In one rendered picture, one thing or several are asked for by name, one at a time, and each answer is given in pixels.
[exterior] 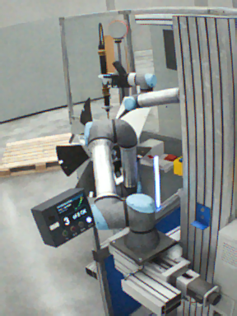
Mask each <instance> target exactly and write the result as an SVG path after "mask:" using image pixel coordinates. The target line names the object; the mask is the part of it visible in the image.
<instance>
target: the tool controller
mask: <svg viewBox="0 0 237 316"><path fill-rule="evenodd" d="M30 211H31V214H32V216H33V217H34V219H35V222H36V225H37V227H38V230H39V232H40V235H41V238H42V240H43V241H44V244H47V245H50V246H53V247H55V248H57V247H59V246H60V245H61V244H65V243H66V242H68V241H69V240H71V239H73V238H75V237H76V236H78V235H80V234H81V233H83V232H84V231H86V230H89V229H90V228H92V227H93V226H95V218H94V216H93V212H92V210H91V205H90V203H89V202H88V200H87V197H86V192H85V189H79V188H69V189H67V190H65V191H64V192H62V193H60V194H59V195H57V196H55V197H52V198H51V199H49V200H46V201H44V202H42V203H40V204H39V205H38V206H36V207H32V208H31V209H30ZM68 214H69V216H70V218H71V221H72V223H71V225H69V226H68V227H66V228H64V226H63V222H62V219H61V218H62V217H64V216H66V215H68ZM88 216H89V217H90V218H91V222H87V221H86V218H87V217H88ZM80 221H82V222H83V227H80V226H79V225H78V224H79V222H80ZM72 226H75V228H76V230H75V231H74V232H72V231H71V227H72ZM64 230H66V231H67V235H66V236H64V235H63V231H64Z"/></svg>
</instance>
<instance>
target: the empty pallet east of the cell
mask: <svg viewBox="0 0 237 316"><path fill-rule="evenodd" d="M70 138H71V133H67V134H60V135H55V136H49V137H38V138H33V139H26V140H24V141H21V142H12V143H7V145H6V148H5V151H4V154H3V157H2V161H1V165H0V174H1V177H2V178H6V177H11V176H16V175H21V174H23V175H26V174H33V173H39V172H45V171H51V170H61V169H62V168H61V166H60V165H57V166H53V167H47V166H46V163H47V162H54V161H58V158H57V155H56V150H55V147H56V146H72V145H71V144H69V143H68V142H69V140H70ZM27 165H35V170H26V171H21V172H18V171H17V172H11V171H10V169H12V168H17V167H22V166H27Z"/></svg>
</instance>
